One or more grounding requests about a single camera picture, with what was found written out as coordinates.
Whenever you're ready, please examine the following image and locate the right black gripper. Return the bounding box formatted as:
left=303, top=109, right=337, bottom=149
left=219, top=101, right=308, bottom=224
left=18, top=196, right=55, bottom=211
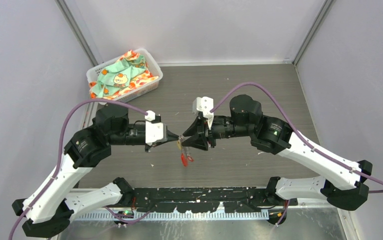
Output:
left=181, top=113, right=253, bottom=150

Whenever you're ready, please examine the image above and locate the key with yellow tag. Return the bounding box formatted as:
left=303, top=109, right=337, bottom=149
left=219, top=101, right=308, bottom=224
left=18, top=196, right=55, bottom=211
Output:
left=176, top=140, right=182, bottom=150

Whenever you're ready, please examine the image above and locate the red keyring with metal chain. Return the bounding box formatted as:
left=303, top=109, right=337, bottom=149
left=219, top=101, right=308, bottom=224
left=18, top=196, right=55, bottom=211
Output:
left=178, top=138, right=190, bottom=167

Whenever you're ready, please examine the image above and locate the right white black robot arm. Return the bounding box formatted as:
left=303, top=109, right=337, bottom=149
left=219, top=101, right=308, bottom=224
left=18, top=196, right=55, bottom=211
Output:
left=181, top=94, right=373, bottom=211

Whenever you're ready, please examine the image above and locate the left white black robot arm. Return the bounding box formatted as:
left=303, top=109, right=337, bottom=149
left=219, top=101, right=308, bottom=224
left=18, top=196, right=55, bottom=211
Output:
left=12, top=103, right=179, bottom=238

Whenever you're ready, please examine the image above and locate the white plastic basket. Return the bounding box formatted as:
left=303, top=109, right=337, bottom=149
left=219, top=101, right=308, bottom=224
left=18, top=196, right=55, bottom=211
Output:
left=86, top=48, right=164, bottom=109

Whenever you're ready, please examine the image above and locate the colourful patterned cloth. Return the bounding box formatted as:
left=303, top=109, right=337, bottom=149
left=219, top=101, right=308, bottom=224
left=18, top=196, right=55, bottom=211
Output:
left=89, top=49, right=160, bottom=101

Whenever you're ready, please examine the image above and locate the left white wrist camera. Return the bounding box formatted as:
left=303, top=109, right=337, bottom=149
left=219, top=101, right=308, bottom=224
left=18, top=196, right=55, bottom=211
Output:
left=144, top=110, right=162, bottom=123

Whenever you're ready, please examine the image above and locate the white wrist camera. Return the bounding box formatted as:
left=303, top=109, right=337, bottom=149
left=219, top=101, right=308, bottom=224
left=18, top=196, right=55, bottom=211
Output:
left=144, top=110, right=162, bottom=123
left=192, top=96, right=214, bottom=130

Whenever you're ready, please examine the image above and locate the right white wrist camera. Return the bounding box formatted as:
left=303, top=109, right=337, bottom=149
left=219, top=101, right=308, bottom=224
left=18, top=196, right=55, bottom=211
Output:
left=192, top=96, right=214, bottom=130

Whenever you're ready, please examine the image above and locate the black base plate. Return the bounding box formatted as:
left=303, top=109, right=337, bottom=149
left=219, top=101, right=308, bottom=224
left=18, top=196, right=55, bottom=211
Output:
left=109, top=186, right=286, bottom=214

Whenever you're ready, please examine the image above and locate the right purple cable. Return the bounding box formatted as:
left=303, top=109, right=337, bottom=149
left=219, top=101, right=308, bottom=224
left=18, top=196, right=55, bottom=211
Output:
left=209, top=82, right=383, bottom=226

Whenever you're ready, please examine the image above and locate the purple cable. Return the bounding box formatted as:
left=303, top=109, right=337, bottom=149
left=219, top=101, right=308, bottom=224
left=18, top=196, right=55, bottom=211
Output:
left=8, top=98, right=158, bottom=240
left=209, top=82, right=383, bottom=226

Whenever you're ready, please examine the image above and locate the aluminium front rail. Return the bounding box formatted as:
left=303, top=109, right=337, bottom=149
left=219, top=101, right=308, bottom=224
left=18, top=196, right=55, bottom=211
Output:
left=49, top=188, right=352, bottom=222

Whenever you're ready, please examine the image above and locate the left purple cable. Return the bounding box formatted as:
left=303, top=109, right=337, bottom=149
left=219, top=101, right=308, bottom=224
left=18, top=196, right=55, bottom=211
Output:
left=8, top=98, right=158, bottom=240

